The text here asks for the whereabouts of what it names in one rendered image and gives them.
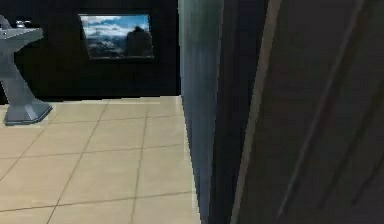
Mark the grey pedestal sink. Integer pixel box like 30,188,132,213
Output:
0,14,54,127

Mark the framed sky landscape picture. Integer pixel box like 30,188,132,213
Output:
77,12,156,62

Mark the dark brown room door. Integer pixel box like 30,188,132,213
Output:
229,0,384,224

